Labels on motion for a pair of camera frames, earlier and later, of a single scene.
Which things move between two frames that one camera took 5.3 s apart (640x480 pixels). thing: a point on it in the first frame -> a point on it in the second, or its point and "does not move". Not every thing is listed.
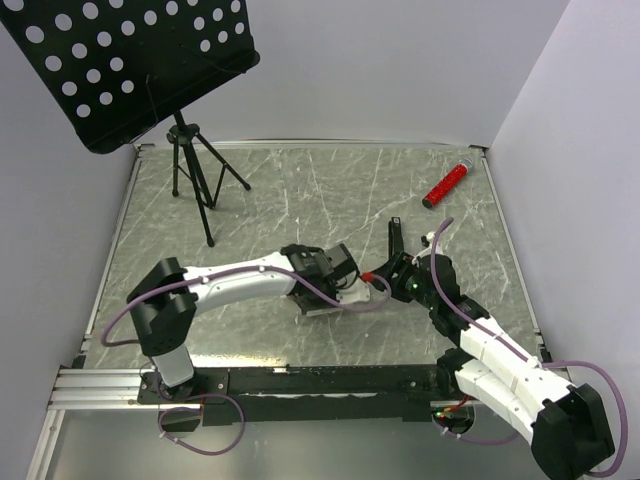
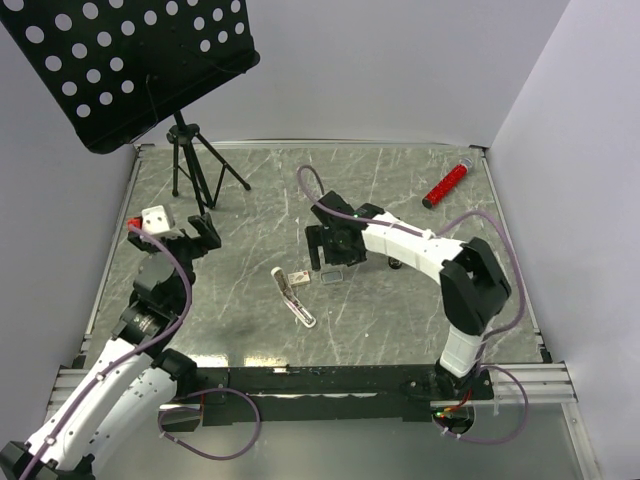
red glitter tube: x=447 y=183 does not move
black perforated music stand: x=117 y=67 does not move
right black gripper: x=401 y=263 -> x=350 y=258
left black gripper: x=306 y=305 -> x=203 y=224
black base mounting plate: x=304 y=395 does not move
